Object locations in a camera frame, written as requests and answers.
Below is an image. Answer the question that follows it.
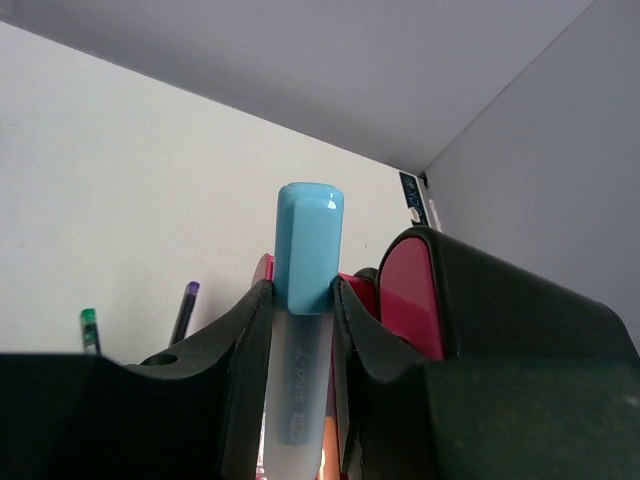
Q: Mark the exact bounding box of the black drawer cabinet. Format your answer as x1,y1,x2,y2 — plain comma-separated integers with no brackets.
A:
374,226,639,365

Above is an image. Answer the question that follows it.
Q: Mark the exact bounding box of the purple gel pen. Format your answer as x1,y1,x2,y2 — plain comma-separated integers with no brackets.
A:
169,281,200,346

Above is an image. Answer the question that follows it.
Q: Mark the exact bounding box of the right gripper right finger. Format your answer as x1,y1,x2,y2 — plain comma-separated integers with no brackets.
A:
330,277,640,480

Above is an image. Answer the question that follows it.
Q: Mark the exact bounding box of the orange highlighter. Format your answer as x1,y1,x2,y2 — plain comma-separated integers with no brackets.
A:
317,416,341,480

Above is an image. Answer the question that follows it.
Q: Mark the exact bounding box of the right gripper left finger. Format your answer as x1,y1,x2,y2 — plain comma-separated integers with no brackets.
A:
1,280,273,479

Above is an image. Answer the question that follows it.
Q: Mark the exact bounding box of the pink top drawer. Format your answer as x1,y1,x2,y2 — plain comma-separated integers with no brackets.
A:
379,237,444,360

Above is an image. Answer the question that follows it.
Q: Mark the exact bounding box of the blue highlighter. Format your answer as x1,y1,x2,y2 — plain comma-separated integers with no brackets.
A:
263,182,344,479

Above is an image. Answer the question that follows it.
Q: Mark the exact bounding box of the green gel pen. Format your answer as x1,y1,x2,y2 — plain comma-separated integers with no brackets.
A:
79,308,101,354

